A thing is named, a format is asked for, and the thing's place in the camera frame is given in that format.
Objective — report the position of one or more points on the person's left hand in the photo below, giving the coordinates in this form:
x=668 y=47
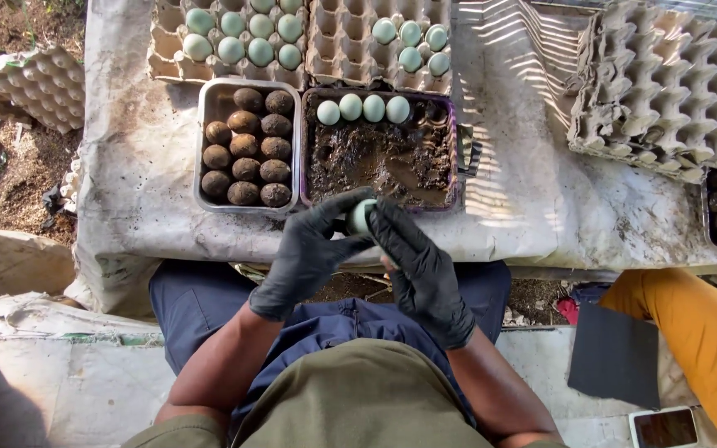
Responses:
x=299 y=261

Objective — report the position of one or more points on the group of brown mud-coated eggs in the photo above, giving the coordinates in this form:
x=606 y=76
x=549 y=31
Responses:
x=248 y=146

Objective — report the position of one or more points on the white ground sheet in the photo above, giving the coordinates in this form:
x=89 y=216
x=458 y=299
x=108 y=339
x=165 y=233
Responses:
x=84 y=379

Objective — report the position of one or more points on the dark mud paste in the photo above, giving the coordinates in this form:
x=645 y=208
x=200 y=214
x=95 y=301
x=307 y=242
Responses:
x=383 y=158

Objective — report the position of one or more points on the pale green egg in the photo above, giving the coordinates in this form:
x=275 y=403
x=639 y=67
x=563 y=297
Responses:
x=350 y=106
x=373 y=107
x=328 y=112
x=410 y=59
x=398 y=109
x=384 y=31
x=409 y=33
x=358 y=216
x=439 y=63
x=437 y=37

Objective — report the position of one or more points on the stack of empty egg cartons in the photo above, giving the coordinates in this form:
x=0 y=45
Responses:
x=663 y=87

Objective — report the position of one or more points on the dirty white table tarp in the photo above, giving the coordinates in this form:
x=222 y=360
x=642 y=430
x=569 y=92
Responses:
x=533 y=205

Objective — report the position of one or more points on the person's olive shirt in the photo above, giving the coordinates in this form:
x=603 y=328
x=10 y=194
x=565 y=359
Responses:
x=358 y=398

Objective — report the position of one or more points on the black flat board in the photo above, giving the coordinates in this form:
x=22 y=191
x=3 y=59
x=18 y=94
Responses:
x=613 y=354

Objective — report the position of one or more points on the group of pale green eggs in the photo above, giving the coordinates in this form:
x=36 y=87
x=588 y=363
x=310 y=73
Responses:
x=246 y=37

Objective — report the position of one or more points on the person's right hand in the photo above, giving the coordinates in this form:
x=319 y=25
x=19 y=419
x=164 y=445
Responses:
x=424 y=280

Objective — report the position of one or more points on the red scrap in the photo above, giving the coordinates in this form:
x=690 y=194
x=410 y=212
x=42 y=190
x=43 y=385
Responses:
x=568 y=311

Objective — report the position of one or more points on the purple plastic tray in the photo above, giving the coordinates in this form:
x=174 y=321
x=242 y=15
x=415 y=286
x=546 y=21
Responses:
x=452 y=155

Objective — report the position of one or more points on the cardboard egg carton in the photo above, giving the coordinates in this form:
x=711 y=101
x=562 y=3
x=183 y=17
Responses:
x=172 y=62
x=340 y=43

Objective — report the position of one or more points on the person's right fingers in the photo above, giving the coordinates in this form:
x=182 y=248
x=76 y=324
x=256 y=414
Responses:
x=396 y=230

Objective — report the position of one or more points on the person's blue trousers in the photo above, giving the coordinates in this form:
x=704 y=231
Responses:
x=196 y=305

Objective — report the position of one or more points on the heap of discarded egg cartons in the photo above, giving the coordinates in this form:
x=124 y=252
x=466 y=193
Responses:
x=35 y=87

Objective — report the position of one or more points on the white smartphone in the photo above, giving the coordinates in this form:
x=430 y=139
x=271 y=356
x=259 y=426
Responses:
x=665 y=428

